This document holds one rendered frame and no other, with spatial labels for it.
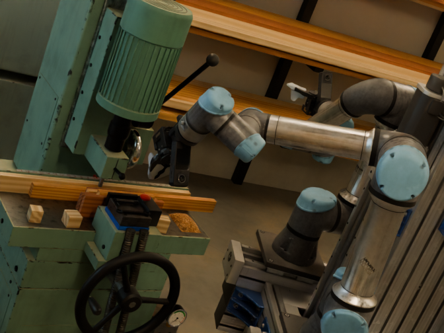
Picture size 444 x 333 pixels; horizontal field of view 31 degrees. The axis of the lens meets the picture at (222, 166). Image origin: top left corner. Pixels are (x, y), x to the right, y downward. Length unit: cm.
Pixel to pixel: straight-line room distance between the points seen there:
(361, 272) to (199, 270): 219
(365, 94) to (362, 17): 278
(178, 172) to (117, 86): 29
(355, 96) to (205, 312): 163
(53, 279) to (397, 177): 95
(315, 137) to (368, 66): 278
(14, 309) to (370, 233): 96
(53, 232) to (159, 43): 56
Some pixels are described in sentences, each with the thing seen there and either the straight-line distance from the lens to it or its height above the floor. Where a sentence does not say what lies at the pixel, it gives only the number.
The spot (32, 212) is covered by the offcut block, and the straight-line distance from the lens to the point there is 213.
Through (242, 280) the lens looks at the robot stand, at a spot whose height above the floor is 71.
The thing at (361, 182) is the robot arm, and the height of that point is 113.
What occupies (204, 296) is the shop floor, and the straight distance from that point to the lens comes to 392.
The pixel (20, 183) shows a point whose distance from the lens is 225.
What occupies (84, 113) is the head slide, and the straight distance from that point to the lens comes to 230.
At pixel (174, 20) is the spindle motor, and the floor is 149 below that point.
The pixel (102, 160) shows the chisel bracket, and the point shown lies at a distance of 225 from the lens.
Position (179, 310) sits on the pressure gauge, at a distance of 240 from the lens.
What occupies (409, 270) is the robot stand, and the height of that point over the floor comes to 104.
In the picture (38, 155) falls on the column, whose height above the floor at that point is 92.
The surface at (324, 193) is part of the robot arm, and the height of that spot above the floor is 105.
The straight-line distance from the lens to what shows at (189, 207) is 249.
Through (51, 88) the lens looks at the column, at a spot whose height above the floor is 112.
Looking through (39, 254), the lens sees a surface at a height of 82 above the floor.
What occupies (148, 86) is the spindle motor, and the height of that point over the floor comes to 130.
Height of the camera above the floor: 193
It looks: 21 degrees down
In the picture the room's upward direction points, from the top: 22 degrees clockwise
